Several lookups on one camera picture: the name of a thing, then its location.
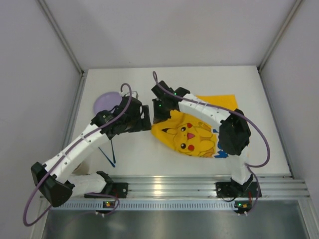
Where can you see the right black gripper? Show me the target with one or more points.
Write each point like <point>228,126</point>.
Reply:
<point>160,115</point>

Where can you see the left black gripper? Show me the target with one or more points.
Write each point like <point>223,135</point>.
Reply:
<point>145,117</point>

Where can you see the yellow pikachu cloth placemat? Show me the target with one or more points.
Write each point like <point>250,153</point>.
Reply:
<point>189,135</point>

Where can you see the purple plastic plate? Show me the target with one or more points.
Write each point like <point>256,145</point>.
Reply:
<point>106,101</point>

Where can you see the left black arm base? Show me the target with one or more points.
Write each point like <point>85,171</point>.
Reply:
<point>112,188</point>

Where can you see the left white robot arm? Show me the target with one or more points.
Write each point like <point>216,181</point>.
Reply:
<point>55,178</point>

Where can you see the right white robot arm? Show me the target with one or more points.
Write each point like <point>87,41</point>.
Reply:
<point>232,127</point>

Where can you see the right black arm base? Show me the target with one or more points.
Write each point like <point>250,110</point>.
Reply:
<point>232,190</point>

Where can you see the blue metallic spoon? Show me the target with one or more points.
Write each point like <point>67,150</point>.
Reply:
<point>113,154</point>

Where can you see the blue metallic fork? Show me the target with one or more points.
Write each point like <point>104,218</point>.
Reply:
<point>105,155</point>

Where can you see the beige paper cup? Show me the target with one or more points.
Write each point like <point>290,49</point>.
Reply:
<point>82,169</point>

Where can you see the slotted grey cable duct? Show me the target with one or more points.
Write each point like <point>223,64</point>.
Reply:
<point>152,205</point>

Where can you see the aluminium mounting rail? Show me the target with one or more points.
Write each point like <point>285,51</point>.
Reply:
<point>204,187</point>

